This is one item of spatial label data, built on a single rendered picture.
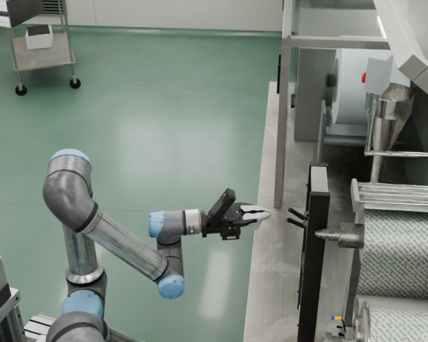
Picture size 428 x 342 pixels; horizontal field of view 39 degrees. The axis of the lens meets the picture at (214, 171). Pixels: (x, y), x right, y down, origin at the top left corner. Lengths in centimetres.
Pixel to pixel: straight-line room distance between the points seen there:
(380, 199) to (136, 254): 65
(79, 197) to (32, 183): 282
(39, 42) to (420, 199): 488
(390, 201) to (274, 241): 80
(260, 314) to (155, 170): 254
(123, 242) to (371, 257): 64
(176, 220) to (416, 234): 67
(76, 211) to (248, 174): 281
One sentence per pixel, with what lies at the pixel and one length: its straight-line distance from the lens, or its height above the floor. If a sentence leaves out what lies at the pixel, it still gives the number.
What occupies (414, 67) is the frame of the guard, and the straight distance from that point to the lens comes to 88.
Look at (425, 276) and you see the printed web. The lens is 160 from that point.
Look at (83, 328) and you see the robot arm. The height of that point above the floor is 136.
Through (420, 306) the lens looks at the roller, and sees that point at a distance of 159.
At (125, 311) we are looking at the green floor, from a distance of 328.
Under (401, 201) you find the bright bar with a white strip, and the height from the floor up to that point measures 146.
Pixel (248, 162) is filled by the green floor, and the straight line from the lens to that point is 443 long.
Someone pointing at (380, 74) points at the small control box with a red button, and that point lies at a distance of 166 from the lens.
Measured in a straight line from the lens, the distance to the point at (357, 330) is 143.
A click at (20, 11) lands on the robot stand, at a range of 106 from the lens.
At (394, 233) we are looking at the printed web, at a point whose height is 139.
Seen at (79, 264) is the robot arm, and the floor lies 112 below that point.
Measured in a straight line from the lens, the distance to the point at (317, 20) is 232.
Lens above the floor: 230
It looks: 32 degrees down
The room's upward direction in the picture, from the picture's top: 1 degrees counter-clockwise
